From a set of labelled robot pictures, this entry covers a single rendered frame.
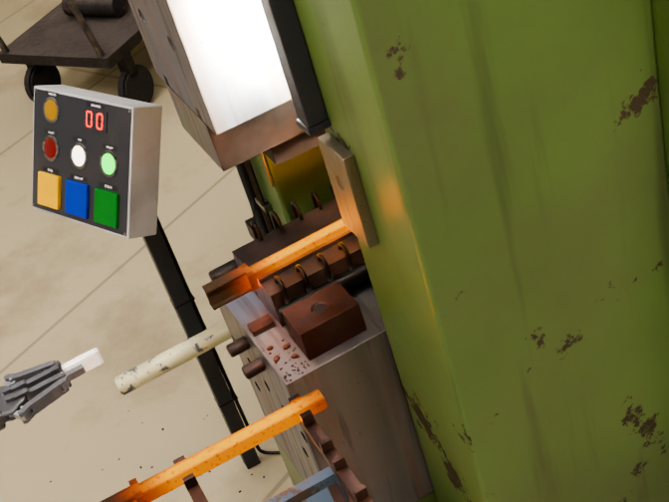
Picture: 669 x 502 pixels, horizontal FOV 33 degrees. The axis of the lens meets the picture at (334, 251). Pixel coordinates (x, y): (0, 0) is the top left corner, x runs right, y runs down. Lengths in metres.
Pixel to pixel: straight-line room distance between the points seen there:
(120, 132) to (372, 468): 0.86
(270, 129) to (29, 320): 2.29
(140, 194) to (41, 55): 2.72
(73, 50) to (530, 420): 3.45
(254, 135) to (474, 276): 0.46
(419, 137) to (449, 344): 0.36
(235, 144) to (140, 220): 0.59
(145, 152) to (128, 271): 1.70
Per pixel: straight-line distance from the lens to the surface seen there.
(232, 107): 1.80
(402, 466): 2.25
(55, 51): 5.08
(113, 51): 4.86
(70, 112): 2.53
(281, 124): 1.91
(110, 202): 2.44
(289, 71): 1.66
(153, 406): 3.48
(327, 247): 2.12
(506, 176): 1.64
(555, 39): 1.60
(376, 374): 2.07
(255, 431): 1.84
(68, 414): 3.61
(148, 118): 2.40
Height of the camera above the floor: 2.24
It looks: 36 degrees down
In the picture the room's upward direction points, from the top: 18 degrees counter-clockwise
